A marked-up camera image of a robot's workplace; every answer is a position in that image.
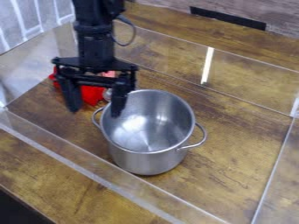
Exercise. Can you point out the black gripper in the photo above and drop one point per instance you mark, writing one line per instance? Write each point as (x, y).
(94, 68)

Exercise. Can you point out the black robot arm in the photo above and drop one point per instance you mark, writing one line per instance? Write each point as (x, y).
(98, 12)

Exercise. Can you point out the silver steel pot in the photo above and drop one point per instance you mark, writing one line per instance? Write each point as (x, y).
(148, 136)

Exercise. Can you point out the red rectangular block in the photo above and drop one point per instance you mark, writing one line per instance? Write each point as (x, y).
(90, 94)

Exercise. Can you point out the black strip on table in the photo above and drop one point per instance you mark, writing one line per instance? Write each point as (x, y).
(228, 18)

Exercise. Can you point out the spatula with pink handle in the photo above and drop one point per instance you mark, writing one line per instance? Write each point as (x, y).
(106, 92)

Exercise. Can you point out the clear acrylic enclosure wall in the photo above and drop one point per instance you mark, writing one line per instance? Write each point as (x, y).
(239, 176)

